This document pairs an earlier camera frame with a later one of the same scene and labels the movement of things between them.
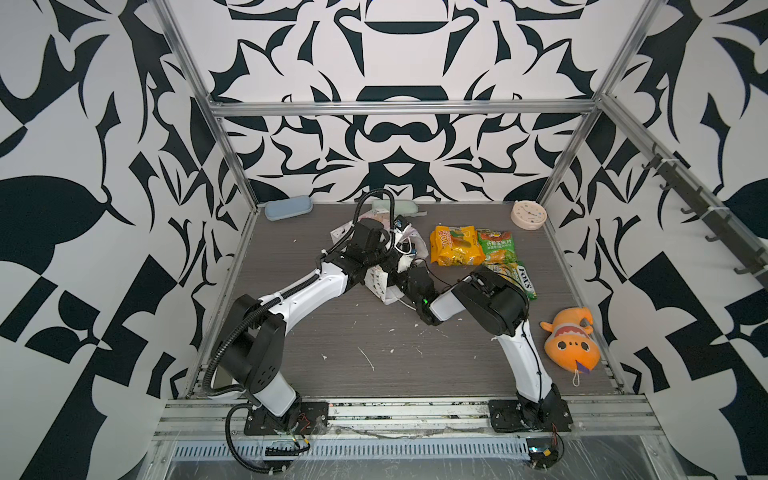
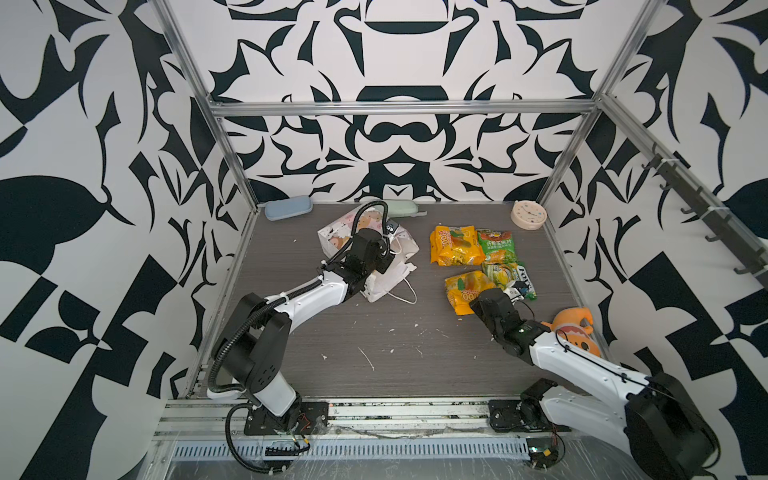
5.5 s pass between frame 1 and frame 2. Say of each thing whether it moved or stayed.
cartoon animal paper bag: moved
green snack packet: stayed
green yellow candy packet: stayed
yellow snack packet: stayed
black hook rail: stayed
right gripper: moved
